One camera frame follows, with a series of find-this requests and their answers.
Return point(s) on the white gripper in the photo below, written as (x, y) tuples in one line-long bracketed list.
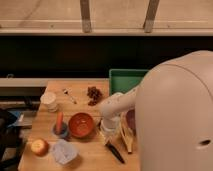
[(110, 127)]

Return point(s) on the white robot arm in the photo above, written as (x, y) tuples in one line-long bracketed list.
[(173, 107)]

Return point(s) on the yellow banana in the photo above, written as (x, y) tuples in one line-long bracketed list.
[(126, 134)]

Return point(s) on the purple bowl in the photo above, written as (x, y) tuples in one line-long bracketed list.
[(130, 118)]

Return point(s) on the orange bowl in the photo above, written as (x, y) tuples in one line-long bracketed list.
[(81, 125)]

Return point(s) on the bunch of dark grapes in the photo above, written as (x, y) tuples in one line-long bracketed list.
[(95, 95)]

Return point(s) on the green plastic bin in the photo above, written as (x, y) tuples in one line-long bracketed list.
[(123, 80)]

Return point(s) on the orange carrot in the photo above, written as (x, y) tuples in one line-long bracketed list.
[(59, 123)]

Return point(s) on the clear plastic cup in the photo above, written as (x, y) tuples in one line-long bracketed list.
[(63, 151)]

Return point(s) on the metal spoon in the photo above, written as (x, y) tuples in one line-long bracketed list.
[(66, 92)]

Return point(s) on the white paper cup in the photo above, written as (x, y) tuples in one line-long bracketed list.
[(49, 100)]

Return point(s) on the red yellow apple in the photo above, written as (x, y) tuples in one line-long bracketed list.
[(39, 147)]

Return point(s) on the black chair at left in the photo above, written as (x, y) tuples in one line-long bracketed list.
[(9, 138)]

